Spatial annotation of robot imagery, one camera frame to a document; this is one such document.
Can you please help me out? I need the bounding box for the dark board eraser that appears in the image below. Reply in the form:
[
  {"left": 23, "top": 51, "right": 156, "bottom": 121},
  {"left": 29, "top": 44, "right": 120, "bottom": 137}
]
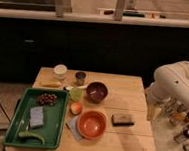
[{"left": 111, "top": 113, "right": 135, "bottom": 126}]

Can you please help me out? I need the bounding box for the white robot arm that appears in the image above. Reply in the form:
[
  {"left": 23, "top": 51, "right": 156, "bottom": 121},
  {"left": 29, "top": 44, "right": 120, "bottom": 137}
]
[{"left": 145, "top": 60, "right": 189, "bottom": 121}]

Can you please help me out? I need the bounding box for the orange bowl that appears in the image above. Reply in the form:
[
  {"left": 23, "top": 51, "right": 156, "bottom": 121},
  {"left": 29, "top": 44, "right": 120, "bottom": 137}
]
[{"left": 76, "top": 110, "right": 107, "bottom": 140}]

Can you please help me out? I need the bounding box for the dark metal cup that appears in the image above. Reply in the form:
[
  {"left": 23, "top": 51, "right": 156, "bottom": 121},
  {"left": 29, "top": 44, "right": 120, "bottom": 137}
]
[{"left": 75, "top": 71, "right": 86, "bottom": 86}]

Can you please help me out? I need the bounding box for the light green cup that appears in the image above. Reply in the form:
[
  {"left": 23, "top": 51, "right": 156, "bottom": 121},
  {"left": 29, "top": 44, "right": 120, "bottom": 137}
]
[{"left": 69, "top": 88, "right": 83, "bottom": 102}]

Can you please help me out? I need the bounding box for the white cup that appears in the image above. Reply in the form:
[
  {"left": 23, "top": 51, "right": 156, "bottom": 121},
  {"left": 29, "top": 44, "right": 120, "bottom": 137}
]
[{"left": 53, "top": 64, "right": 68, "bottom": 80}]

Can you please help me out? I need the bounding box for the peach fruit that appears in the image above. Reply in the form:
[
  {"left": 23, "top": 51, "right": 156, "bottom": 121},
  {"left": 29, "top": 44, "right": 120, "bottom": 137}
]
[{"left": 71, "top": 102, "right": 82, "bottom": 115}]

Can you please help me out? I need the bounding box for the bunch of red grapes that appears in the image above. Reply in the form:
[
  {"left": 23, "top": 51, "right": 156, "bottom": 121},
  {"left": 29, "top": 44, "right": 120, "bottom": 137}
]
[{"left": 37, "top": 93, "right": 58, "bottom": 106}]

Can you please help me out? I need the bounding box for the grey cloth napkin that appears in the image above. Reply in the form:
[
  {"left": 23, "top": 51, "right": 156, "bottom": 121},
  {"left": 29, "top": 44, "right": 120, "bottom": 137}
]
[{"left": 66, "top": 116, "right": 83, "bottom": 141}]

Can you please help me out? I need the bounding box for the green plastic tray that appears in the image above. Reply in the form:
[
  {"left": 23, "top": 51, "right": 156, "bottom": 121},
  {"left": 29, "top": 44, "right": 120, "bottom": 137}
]
[{"left": 3, "top": 88, "right": 69, "bottom": 150}]

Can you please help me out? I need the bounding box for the grey blue sponge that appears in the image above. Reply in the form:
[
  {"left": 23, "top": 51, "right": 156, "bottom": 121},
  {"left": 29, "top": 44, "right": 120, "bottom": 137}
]
[{"left": 29, "top": 106, "right": 44, "bottom": 128}]

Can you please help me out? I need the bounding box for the green cucumber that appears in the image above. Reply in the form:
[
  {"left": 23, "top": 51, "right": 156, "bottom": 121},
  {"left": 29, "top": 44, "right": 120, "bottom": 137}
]
[{"left": 18, "top": 131, "right": 46, "bottom": 144}]

